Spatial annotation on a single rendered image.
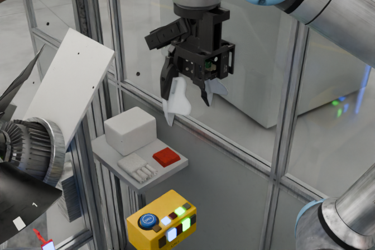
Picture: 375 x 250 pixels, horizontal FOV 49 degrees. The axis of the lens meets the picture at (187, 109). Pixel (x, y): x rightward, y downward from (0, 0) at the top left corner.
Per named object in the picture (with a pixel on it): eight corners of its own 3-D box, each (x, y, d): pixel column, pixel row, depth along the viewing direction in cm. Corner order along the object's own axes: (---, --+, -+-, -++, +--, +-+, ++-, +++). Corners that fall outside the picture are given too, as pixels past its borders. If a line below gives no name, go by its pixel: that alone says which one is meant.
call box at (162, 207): (172, 214, 121) (172, 187, 115) (196, 234, 115) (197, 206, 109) (128, 245, 112) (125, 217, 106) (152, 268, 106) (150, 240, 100)
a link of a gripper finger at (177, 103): (177, 138, 67) (192, 85, 64) (153, 123, 70) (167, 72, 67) (190, 136, 69) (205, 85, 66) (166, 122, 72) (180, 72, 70)
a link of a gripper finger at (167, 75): (160, 100, 67) (174, 48, 64) (154, 97, 68) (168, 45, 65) (180, 100, 70) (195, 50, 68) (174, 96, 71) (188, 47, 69)
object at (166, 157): (168, 149, 164) (168, 145, 163) (181, 159, 159) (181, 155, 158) (152, 157, 160) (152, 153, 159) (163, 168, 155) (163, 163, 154)
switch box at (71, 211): (90, 192, 177) (83, 152, 166) (102, 204, 172) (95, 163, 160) (58, 210, 169) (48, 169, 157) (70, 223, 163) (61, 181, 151)
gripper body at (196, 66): (201, 93, 63) (202, 17, 57) (164, 74, 69) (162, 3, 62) (234, 77, 68) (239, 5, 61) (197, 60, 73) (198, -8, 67)
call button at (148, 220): (149, 215, 108) (149, 210, 107) (159, 223, 105) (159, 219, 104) (137, 222, 106) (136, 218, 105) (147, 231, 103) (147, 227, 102)
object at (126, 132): (134, 123, 179) (132, 101, 173) (158, 139, 169) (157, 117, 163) (100, 139, 169) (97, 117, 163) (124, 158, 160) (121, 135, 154)
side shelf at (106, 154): (132, 126, 183) (131, 120, 181) (188, 165, 161) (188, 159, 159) (85, 149, 169) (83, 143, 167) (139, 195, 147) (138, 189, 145)
